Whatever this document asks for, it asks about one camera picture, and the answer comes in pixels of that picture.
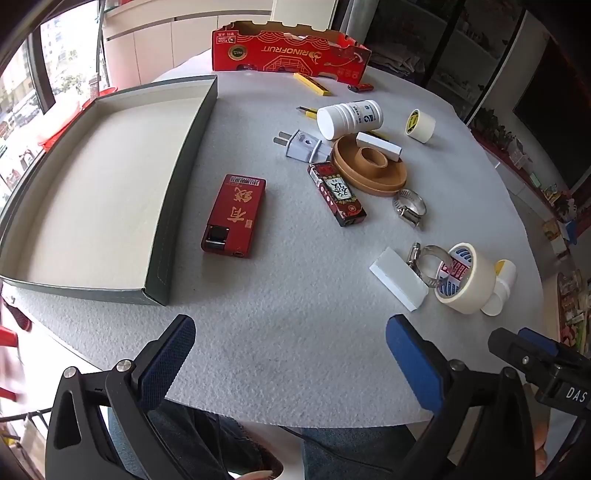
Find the red plastic basin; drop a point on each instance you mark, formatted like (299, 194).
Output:
(69, 117)

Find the white bottle yellow label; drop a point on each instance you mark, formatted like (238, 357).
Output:
(501, 286)

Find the yellow flat bar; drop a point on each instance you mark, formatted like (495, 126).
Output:
(312, 84)

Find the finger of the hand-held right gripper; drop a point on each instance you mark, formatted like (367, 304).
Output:
(517, 353)
(540, 340)

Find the white bottle blue label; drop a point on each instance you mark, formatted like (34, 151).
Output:
(351, 117)

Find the large masking tape roll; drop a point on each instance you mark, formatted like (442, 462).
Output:
(475, 286)

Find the long yellow utility knife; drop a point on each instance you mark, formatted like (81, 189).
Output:
(308, 111)

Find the brown packing tape roll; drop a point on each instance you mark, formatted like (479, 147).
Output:
(369, 182)

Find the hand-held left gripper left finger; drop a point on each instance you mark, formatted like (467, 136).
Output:
(168, 364)

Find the white power adapter plug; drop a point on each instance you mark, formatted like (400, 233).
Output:
(302, 145)

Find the narrow red patterned case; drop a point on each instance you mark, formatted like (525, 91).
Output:
(337, 194)

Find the white window cabinet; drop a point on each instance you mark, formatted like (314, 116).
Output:
(184, 37)

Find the red printed cardboard box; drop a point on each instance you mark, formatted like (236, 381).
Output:
(286, 50)

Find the red battery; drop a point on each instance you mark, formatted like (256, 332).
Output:
(360, 87)

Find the dark display shelf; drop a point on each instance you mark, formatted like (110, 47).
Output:
(438, 46)

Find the shallow grey cardboard tray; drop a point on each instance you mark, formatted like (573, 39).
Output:
(106, 184)

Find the wide red rectangular case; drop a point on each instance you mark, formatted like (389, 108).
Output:
(233, 207)

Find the person's blue jeans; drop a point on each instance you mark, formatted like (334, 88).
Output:
(341, 454)

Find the small masking tape yellow label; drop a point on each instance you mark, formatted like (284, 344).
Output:
(422, 129)

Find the red plastic stool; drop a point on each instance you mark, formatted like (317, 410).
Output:
(14, 316)

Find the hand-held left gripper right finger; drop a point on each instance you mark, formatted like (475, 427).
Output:
(413, 364)

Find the white rectangular block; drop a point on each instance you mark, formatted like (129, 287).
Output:
(397, 279)
(378, 145)

